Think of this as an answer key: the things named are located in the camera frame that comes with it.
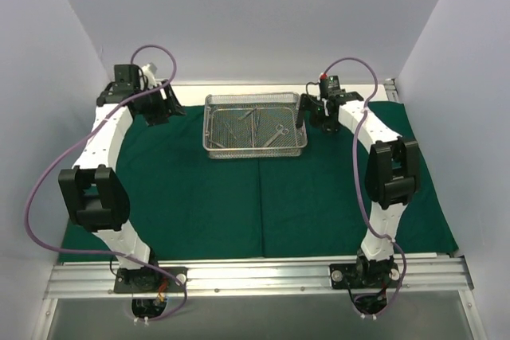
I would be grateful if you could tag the aluminium rail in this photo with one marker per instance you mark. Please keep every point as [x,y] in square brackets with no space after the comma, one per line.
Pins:
[391,91]
[284,276]

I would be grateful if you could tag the aluminium right side rail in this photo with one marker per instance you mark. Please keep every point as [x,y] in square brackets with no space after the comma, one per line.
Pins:
[391,91]

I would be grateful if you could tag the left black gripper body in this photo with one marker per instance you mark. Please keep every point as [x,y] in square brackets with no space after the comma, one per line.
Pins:
[160,105]

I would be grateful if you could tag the green surgical cloth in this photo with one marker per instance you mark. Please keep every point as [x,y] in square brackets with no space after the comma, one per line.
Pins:
[187,206]

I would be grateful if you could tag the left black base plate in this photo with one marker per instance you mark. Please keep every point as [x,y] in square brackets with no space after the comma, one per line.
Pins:
[146,280]

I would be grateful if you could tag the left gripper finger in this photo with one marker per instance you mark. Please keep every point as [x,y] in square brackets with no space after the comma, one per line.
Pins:
[154,118]
[173,105]

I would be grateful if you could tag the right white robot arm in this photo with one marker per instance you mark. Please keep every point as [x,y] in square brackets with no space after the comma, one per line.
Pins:
[385,163]

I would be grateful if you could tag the metal forceps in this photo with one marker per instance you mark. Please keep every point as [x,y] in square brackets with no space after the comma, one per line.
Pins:
[247,114]

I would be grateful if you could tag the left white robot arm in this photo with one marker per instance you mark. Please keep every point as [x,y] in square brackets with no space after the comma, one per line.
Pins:
[93,193]

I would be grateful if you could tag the metal mesh instrument tray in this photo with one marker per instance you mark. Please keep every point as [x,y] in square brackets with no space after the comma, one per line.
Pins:
[225,137]

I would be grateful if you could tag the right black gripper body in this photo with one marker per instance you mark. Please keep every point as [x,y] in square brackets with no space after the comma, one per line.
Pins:
[315,113]

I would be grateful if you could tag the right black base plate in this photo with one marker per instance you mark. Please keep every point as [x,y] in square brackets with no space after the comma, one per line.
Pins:
[371,275]

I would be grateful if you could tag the aluminium front rail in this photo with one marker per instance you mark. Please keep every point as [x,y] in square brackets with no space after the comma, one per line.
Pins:
[284,276]

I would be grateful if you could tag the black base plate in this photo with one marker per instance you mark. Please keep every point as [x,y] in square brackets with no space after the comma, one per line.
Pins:
[146,280]
[371,275]

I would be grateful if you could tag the surgical scissors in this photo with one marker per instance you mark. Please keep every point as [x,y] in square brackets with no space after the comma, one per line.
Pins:
[280,130]

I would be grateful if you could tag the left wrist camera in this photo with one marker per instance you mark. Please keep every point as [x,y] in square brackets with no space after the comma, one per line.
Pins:
[148,76]

